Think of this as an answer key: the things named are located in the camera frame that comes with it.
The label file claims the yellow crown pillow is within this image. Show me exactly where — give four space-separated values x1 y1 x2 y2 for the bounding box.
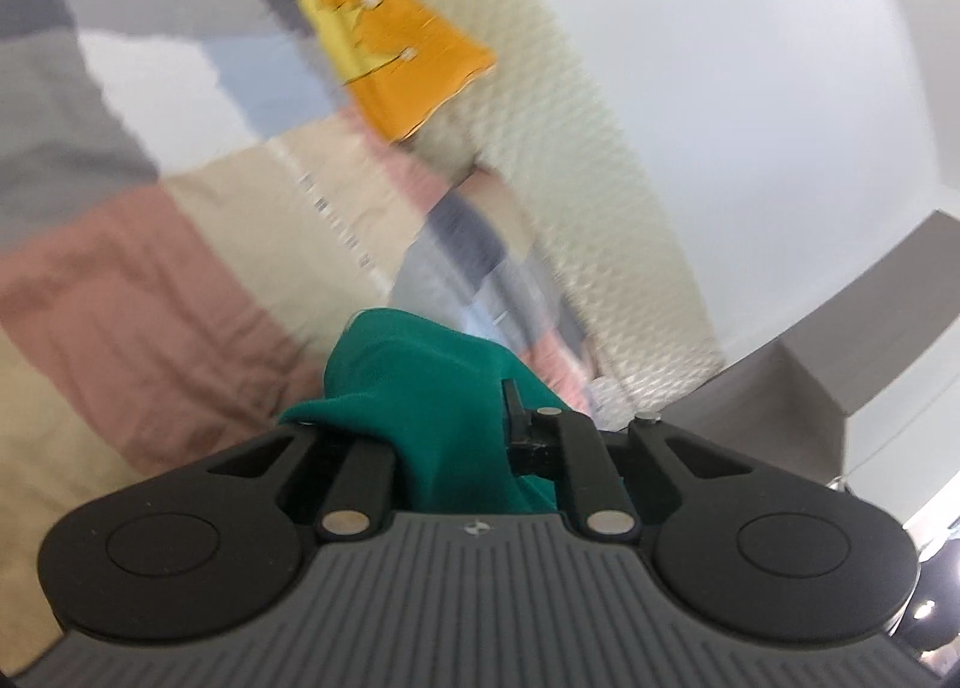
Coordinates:
296 0 497 143

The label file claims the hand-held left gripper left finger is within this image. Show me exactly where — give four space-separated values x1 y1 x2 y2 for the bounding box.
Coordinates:
206 425 396 537

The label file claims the patchwork quilt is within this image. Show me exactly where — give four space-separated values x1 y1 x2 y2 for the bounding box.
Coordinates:
0 0 601 666

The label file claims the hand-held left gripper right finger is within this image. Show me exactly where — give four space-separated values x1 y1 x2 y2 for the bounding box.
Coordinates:
502 379 752 539

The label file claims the grey wall cabinet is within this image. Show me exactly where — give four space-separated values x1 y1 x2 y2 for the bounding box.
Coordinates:
697 208 960 494

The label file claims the cream quilted headboard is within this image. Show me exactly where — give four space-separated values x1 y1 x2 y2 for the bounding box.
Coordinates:
337 0 725 426

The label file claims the green sweatshirt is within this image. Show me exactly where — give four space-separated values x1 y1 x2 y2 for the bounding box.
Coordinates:
277 309 595 513

